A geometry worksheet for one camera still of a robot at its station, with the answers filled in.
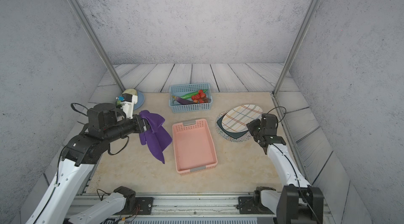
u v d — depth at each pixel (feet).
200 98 3.70
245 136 3.15
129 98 1.85
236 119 3.12
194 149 2.99
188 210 2.38
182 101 3.74
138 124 1.77
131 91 3.79
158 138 2.13
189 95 3.80
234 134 3.06
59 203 1.22
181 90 3.90
